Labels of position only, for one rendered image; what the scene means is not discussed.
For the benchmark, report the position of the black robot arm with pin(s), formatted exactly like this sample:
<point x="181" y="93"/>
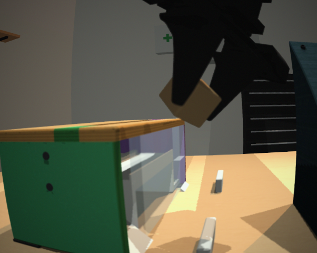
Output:
<point x="167" y="5"/>

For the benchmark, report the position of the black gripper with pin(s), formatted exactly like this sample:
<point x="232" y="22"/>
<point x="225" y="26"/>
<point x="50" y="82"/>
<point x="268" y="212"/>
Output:
<point x="198" y="27"/>

